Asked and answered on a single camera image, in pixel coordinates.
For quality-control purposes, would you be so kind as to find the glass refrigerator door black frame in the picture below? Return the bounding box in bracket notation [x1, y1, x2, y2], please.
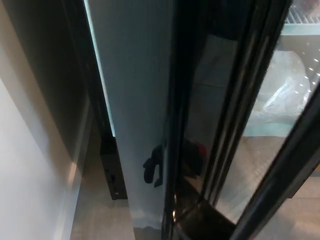
[83, 0, 320, 240]

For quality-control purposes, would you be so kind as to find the black refrigerator cabinet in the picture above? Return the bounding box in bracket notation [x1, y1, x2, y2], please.
[57, 0, 129, 202]

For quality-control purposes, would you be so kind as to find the white wire refrigerator shelf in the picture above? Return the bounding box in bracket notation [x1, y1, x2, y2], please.
[281, 0, 320, 36]

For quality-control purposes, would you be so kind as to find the clear plastic bag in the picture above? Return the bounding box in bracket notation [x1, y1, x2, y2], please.
[249, 49, 320, 126]

